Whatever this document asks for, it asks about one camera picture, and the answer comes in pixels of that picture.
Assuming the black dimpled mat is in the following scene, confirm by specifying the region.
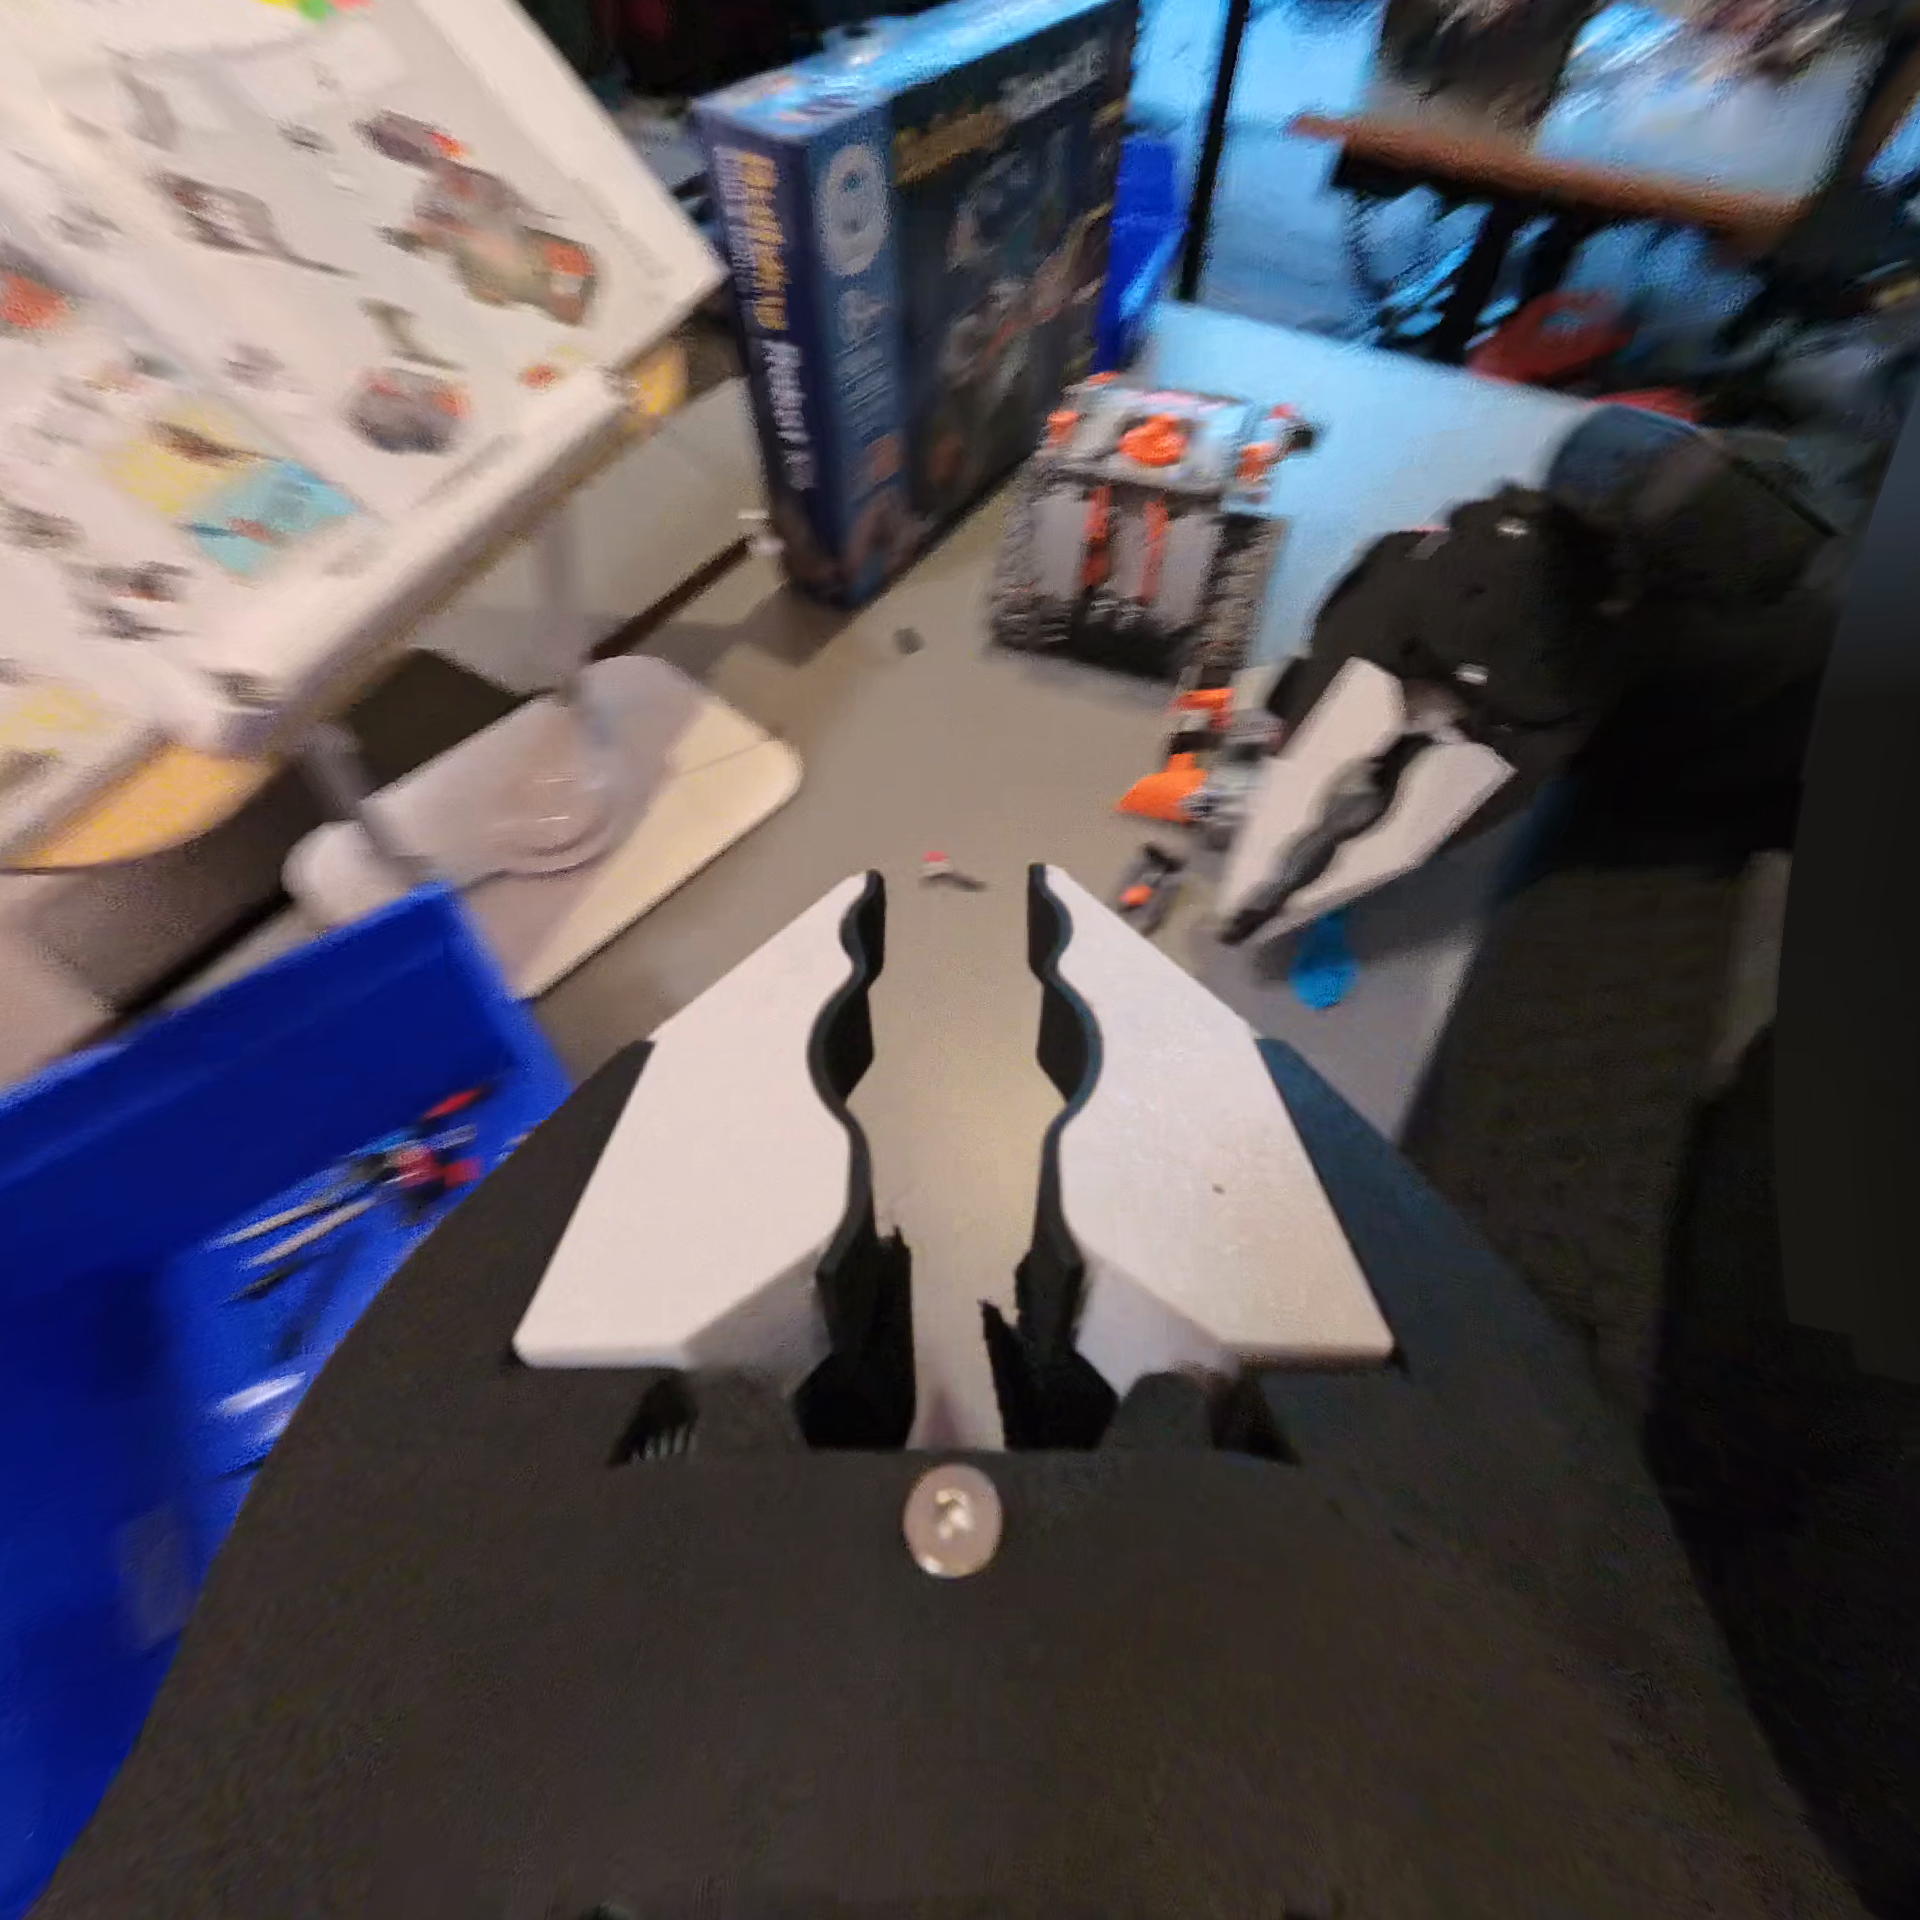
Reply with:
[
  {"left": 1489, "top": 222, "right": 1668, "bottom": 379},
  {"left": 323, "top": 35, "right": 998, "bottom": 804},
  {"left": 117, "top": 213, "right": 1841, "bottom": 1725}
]
[{"left": 1401, "top": 856, "right": 1920, "bottom": 1920}]

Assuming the white stand base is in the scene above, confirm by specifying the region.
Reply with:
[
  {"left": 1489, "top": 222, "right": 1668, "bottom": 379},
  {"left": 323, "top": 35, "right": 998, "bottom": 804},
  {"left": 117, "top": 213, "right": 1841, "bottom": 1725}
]
[{"left": 285, "top": 651, "right": 804, "bottom": 1002}]

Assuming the printed instruction sheet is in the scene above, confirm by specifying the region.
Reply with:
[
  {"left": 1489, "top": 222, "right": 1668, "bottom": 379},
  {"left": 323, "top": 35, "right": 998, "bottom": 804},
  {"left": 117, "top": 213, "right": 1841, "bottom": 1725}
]
[{"left": 0, "top": 0, "right": 729, "bottom": 753}]

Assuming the brown wooden table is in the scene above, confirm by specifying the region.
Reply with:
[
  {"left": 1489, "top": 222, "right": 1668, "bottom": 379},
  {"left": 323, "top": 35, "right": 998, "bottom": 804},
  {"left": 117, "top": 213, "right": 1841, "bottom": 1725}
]
[{"left": 1288, "top": 106, "right": 1883, "bottom": 368}]

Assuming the blue robot kit box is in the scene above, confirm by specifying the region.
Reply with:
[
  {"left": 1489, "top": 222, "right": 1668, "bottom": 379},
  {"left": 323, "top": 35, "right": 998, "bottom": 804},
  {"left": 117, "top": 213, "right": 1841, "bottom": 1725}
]
[{"left": 693, "top": 0, "right": 1142, "bottom": 609}]

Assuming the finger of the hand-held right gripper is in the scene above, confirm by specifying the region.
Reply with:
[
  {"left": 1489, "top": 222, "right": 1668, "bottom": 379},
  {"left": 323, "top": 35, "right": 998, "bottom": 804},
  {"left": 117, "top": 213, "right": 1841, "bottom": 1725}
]
[
  {"left": 1240, "top": 738, "right": 1518, "bottom": 952},
  {"left": 1216, "top": 656, "right": 1407, "bottom": 944}
]

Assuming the pile of loose brick parts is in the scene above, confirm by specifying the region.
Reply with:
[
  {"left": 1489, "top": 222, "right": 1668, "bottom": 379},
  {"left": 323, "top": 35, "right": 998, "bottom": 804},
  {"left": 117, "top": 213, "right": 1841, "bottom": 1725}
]
[{"left": 207, "top": 1084, "right": 501, "bottom": 1310}]

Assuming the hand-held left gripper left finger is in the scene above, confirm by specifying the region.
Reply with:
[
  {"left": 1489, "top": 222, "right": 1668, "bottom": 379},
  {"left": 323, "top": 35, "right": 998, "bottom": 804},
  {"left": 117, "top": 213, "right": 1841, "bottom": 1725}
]
[{"left": 513, "top": 870, "right": 889, "bottom": 1373}]

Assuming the person's right forearm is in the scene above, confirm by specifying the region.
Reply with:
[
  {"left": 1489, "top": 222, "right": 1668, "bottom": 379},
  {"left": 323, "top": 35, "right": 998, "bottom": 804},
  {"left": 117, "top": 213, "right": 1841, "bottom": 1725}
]
[{"left": 1544, "top": 405, "right": 1840, "bottom": 841}]

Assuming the black pole with disc top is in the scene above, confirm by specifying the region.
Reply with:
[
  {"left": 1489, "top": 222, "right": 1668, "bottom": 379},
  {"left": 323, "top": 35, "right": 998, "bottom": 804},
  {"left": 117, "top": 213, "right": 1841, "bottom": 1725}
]
[{"left": 1176, "top": 0, "right": 1251, "bottom": 301}]

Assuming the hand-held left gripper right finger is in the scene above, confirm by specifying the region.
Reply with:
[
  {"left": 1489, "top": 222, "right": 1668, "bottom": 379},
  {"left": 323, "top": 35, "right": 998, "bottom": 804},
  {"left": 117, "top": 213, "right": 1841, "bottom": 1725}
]
[{"left": 1024, "top": 861, "right": 1393, "bottom": 1373}]

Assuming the blue storage bin with tag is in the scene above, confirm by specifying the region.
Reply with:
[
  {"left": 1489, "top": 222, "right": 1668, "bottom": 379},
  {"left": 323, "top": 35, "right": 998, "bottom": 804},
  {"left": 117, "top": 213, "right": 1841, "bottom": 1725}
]
[{"left": 0, "top": 884, "right": 577, "bottom": 1920}]

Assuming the grey tracked toy robot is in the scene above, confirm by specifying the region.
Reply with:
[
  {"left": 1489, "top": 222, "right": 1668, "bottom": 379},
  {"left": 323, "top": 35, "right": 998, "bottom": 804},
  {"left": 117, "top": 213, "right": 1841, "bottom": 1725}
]
[{"left": 990, "top": 374, "right": 1320, "bottom": 685}]

